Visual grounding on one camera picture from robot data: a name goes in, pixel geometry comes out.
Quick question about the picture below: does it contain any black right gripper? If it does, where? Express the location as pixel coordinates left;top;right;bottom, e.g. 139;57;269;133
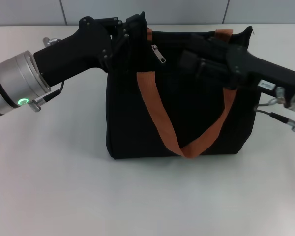
181;33;295;105

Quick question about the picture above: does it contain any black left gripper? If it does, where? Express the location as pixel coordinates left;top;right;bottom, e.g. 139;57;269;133
33;14;141;88

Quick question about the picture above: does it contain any silver zipper pull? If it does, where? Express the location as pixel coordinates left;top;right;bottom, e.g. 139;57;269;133
151;44;167;65

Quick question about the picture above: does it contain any black food bag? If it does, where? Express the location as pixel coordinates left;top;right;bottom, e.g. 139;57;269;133
105;11;263;162

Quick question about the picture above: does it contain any left arm cable with connectors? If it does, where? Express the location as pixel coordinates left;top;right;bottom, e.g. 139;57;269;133
27;36;66;113

